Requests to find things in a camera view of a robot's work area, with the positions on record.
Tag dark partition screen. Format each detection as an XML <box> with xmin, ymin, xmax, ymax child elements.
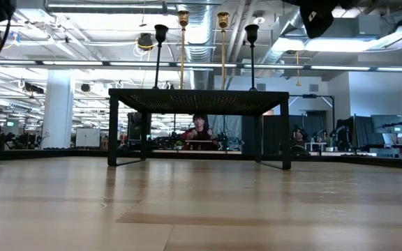
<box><xmin>241</xmin><ymin>110</ymin><xmax>335</xmax><ymax>155</ymax></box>

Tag black panel boards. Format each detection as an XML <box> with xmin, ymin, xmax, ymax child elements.
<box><xmin>334</xmin><ymin>116</ymin><xmax>376</xmax><ymax>150</ymax></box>

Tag white building column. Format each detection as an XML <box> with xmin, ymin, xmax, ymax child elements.
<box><xmin>41</xmin><ymin>68</ymin><xmax>76</xmax><ymax>150</ymax></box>

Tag person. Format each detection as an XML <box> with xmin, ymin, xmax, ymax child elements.
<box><xmin>181</xmin><ymin>113</ymin><xmax>220</xmax><ymax>151</ymax></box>

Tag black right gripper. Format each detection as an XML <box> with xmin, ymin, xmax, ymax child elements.
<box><xmin>281</xmin><ymin>0</ymin><xmax>342</xmax><ymax>40</ymax></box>

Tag black perforated metal shelf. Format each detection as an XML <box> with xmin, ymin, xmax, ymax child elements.
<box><xmin>107</xmin><ymin>87</ymin><xmax>292</xmax><ymax>171</ymax></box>

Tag black candlestick holder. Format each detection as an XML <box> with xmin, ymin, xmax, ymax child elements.
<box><xmin>153</xmin><ymin>24</ymin><xmax>170</xmax><ymax>90</ymax></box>
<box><xmin>244</xmin><ymin>23</ymin><xmax>260</xmax><ymax>92</ymax></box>

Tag tall gold candlestick holder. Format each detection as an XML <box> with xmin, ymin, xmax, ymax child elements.
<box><xmin>216</xmin><ymin>11</ymin><xmax>231</xmax><ymax>91</ymax></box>
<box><xmin>177</xmin><ymin>10</ymin><xmax>191</xmax><ymax>90</ymax></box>

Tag monitor on arm mount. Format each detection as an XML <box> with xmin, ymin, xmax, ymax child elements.
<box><xmin>371</xmin><ymin>114</ymin><xmax>402</xmax><ymax>149</ymax></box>

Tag yellow hanging cord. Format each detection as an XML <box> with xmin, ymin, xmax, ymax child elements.
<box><xmin>294</xmin><ymin>51</ymin><xmax>303</xmax><ymax>87</ymax></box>

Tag black metal rig frame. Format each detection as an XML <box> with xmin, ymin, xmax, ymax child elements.
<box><xmin>0</xmin><ymin>149</ymin><xmax>402</xmax><ymax>171</ymax></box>

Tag horizontal light bar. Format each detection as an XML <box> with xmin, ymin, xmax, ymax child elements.
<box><xmin>0</xmin><ymin>59</ymin><xmax>402</xmax><ymax>73</ymax></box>

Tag white cabinet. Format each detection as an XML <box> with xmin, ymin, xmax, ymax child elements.
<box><xmin>75</xmin><ymin>128</ymin><xmax>102</xmax><ymax>149</ymax></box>

